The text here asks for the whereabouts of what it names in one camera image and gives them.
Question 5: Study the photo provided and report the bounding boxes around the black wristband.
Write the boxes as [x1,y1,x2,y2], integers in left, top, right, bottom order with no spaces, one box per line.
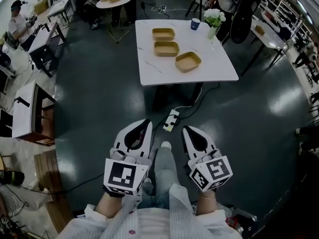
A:
[103,185,126,198]

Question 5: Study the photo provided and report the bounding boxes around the wooden slatted bench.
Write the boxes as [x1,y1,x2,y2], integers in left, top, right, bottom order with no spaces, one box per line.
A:
[33,149,75,234]

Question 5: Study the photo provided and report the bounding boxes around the black power cable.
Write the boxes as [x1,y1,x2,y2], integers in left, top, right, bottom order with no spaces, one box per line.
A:
[152,82,220,144]

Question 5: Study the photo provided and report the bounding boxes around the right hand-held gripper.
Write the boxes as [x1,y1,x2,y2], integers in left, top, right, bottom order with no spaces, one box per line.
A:
[182,125,234,193]

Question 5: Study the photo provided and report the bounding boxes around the person's right forearm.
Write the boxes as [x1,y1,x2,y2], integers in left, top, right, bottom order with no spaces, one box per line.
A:
[196,189,217,216]

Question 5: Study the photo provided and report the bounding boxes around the white power cable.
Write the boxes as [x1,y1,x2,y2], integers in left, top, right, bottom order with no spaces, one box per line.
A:
[174,88,203,111]

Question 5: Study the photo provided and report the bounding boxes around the person's blue jeans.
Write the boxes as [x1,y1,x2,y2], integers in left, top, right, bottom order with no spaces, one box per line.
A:
[139,147,181,210]

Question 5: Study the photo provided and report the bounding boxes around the white table with black legs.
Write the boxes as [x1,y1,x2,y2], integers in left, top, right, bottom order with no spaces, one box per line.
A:
[240,17,290,77]

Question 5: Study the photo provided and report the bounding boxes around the white flower bouquet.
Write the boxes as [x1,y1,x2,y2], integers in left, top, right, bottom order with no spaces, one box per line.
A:
[203,8,226,27]

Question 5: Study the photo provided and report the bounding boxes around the person's white t-shirt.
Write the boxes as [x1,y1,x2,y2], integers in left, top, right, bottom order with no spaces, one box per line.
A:
[136,208,175,239]

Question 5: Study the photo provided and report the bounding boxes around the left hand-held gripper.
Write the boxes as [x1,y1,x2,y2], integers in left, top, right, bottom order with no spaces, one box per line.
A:
[103,119,153,197]

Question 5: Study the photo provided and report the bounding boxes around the person's white striped shirt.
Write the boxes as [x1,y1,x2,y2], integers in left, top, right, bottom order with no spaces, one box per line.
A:
[56,183,244,239]

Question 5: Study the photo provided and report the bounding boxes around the pale green vase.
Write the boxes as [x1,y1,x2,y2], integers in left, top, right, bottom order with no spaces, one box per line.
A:
[206,25,220,40]

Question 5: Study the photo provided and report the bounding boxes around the person's left forearm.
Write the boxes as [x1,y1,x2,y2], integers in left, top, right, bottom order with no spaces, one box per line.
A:
[95,192,125,219]

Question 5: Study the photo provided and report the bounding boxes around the white rectangular table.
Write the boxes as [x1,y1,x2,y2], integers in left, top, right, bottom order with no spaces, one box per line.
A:
[46,0,73,22]

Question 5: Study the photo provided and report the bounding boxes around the white marble square table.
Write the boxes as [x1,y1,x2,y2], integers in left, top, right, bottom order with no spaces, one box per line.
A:
[135,19,239,112]

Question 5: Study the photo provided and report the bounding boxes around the white and wood cabinet desk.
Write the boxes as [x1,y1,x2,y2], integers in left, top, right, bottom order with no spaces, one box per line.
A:
[11,80,55,146]

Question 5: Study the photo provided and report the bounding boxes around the black floor cable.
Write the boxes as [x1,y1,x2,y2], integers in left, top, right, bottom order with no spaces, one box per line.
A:
[18,173,105,196]

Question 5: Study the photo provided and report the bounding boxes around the white metal shelving rack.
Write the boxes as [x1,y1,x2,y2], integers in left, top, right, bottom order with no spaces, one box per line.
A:
[259,0,312,44]

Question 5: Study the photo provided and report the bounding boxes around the clear plastic bag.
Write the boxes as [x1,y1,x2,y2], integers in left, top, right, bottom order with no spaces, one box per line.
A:
[219,203,237,230]

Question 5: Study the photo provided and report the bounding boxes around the black equipment case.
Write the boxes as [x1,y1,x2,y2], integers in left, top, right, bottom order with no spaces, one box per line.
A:
[233,208,259,234]

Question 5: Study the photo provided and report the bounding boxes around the cardboard box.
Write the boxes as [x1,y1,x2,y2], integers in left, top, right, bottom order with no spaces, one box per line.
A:
[33,0,49,14]

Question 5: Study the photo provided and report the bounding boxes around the white desk with black frame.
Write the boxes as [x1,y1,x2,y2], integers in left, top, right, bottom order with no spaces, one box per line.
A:
[27,21,67,78]

